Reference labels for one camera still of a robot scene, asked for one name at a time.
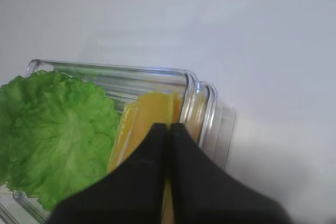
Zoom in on yellow cheese slices in container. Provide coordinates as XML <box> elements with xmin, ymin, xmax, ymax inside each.
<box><xmin>172</xmin><ymin>94</ymin><xmax>183</xmax><ymax>123</ymax></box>

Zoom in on green lettuce leaf in container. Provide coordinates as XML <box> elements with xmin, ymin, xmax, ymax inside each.
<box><xmin>1</xmin><ymin>71</ymin><xmax>119</xmax><ymax>211</ymax></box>

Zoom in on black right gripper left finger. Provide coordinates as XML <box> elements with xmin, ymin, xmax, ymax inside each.
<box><xmin>48</xmin><ymin>123</ymin><xmax>167</xmax><ymax>223</ymax></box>

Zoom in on yellow cheese slice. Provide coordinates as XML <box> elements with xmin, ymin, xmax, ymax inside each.
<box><xmin>106</xmin><ymin>90</ymin><xmax>179</xmax><ymax>224</ymax></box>

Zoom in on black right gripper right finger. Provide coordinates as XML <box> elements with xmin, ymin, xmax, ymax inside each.
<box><xmin>170</xmin><ymin>123</ymin><xmax>292</xmax><ymax>223</ymax></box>

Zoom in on clear lettuce cheese container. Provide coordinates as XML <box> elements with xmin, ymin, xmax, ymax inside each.
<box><xmin>1</xmin><ymin>60</ymin><xmax>235</xmax><ymax>223</ymax></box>

